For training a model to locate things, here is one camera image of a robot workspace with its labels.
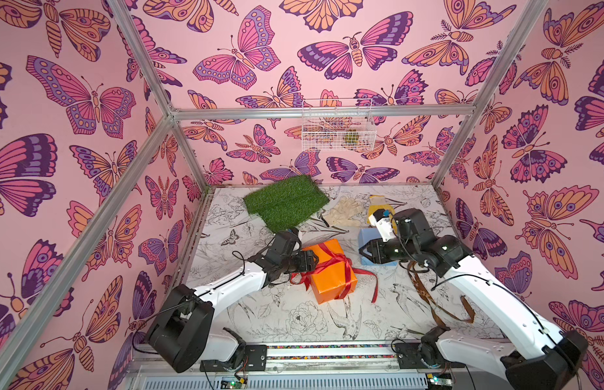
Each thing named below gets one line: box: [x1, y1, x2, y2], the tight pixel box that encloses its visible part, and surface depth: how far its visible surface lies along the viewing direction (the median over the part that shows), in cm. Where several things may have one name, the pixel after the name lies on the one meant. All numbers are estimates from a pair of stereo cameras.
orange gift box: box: [302, 238, 358, 305], surface depth 83 cm
